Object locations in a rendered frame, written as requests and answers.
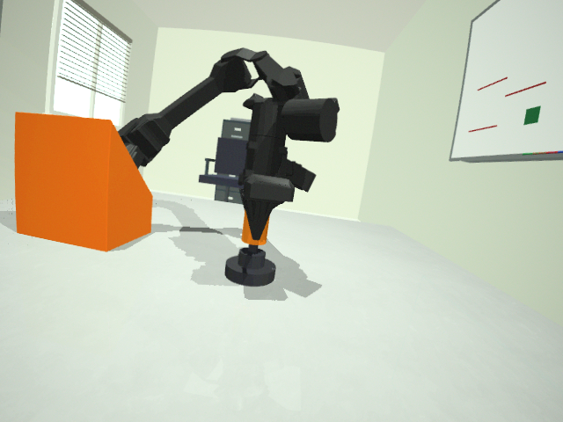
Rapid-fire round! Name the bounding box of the orange knob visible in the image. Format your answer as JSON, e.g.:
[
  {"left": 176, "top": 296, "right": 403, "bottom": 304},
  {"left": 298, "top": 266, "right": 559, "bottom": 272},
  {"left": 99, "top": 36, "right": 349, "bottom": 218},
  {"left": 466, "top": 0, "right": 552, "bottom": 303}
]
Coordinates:
[{"left": 241, "top": 211, "right": 270, "bottom": 245}]

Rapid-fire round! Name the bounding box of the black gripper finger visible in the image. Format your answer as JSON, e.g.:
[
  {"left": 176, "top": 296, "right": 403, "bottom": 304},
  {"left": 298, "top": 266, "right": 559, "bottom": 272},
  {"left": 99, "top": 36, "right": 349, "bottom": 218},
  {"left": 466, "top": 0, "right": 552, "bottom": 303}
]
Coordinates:
[
  {"left": 242, "top": 193, "right": 285, "bottom": 240},
  {"left": 239, "top": 188, "right": 245, "bottom": 209}
]

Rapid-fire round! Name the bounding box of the dark grey stepped pedestal with shaft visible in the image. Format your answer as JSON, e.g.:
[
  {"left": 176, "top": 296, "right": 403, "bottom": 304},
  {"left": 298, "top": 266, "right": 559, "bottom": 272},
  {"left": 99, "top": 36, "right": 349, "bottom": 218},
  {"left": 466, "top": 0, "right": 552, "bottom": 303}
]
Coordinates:
[{"left": 224, "top": 244, "right": 276, "bottom": 287}]

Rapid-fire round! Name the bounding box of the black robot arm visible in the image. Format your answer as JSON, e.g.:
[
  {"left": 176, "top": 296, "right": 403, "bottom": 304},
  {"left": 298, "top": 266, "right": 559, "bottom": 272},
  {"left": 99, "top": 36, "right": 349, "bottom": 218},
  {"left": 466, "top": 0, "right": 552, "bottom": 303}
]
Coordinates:
[{"left": 118, "top": 47, "right": 340, "bottom": 192}]

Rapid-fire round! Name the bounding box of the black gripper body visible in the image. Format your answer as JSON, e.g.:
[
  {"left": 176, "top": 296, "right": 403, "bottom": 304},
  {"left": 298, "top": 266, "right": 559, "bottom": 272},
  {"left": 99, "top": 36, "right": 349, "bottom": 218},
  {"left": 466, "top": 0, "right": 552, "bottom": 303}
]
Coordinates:
[{"left": 238, "top": 135, "right": 295, "bottom": 202}]

